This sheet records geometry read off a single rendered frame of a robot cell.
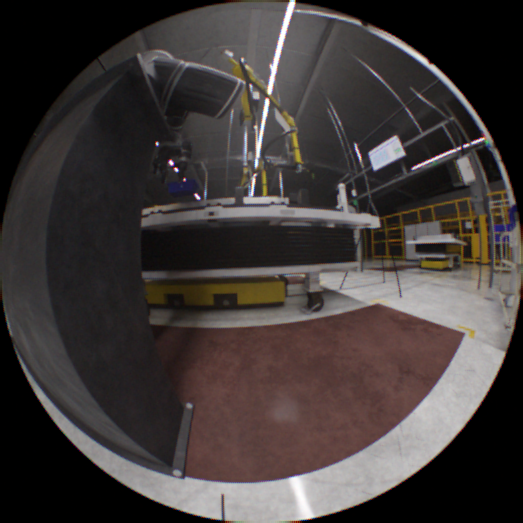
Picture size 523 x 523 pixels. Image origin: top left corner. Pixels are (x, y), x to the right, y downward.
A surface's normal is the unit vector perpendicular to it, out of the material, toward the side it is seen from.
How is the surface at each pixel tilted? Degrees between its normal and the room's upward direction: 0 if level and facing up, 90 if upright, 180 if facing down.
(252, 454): 0
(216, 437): 0
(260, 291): 90
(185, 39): 176
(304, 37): 176
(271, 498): 0
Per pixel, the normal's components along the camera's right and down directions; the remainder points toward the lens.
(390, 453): -0.04, -1.00
